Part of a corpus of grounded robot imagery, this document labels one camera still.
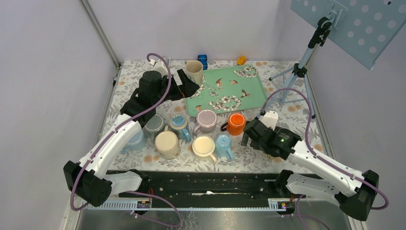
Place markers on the light blue faceted mug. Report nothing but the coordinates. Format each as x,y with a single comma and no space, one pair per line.
223,147

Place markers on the floral tablecloth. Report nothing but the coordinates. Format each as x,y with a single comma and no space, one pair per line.
293,116

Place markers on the pale blue ribbed mug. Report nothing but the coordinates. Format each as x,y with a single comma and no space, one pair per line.
136,143

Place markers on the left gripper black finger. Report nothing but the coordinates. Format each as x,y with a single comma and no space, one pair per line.
164,70
188,88

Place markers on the blue toy car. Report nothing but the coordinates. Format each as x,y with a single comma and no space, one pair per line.
204,60

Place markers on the green floral bird tray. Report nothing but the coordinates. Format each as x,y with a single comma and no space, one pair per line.
228,89

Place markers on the orange mug with black handle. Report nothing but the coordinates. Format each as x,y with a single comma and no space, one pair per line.
235,124

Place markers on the beige seahorse print mug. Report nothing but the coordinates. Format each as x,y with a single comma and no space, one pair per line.
194,71

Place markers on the white slotted cable duct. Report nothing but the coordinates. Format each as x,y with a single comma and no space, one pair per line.
198,204

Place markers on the grey mug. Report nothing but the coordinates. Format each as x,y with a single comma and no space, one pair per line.
154,127

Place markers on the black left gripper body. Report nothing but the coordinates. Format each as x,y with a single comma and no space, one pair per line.
174,93

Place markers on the light blue tripod stand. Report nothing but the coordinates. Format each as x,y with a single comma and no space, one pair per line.
299,70

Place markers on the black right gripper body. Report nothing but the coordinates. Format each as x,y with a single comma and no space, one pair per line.
257,146

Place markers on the orange toy block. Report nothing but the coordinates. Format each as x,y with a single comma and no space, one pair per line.
241,60

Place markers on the blue dotted panel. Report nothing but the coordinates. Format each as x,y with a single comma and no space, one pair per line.
362,28

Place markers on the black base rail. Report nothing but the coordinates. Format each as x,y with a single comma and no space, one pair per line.
216,185

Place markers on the lilac mug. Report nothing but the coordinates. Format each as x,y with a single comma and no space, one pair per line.
206,122

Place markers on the cream yellow mug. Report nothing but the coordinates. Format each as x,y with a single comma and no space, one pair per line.
203,148

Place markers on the blue butterfly mug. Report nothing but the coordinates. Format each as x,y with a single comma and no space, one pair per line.
179,125

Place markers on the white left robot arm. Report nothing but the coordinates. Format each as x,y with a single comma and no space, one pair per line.
88,177

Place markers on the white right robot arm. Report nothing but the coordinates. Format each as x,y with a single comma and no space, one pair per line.
351,190

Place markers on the beige cartoon print mug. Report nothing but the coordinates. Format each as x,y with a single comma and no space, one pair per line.
167,144

